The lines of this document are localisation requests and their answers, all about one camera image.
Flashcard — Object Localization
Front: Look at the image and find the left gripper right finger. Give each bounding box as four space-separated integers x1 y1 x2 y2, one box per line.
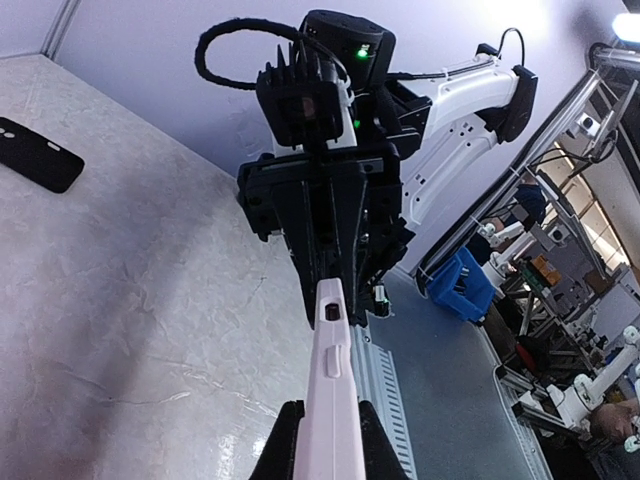
359 400 408 480

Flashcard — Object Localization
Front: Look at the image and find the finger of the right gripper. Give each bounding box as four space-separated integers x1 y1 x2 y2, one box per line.
271 178 320 330
330 171 368 320

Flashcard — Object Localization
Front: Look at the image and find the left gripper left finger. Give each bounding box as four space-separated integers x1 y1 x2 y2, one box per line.
249 400 305 480

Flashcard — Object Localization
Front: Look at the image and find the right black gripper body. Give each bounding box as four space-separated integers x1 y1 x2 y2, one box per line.
237 142 413 280

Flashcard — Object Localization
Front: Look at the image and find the pink phone case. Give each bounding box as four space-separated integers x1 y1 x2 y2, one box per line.
293 278 366 479

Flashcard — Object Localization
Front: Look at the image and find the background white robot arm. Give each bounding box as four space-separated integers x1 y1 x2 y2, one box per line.
351 326 639 479

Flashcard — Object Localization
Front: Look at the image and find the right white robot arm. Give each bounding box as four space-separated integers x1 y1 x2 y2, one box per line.
194 9 538 325

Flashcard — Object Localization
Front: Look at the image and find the black phone case right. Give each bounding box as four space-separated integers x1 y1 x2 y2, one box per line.
1 117 85 194

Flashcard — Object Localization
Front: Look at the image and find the blue plastic part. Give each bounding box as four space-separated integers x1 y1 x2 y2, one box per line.
427 247 495 323

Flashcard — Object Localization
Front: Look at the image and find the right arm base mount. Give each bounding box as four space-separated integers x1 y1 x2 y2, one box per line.
366 281 392 318

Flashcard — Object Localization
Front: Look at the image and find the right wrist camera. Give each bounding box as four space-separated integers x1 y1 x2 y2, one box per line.
256 41 349 152

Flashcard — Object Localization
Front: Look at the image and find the left aluminium frame post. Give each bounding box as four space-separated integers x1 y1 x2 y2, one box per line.
40 0 81 60

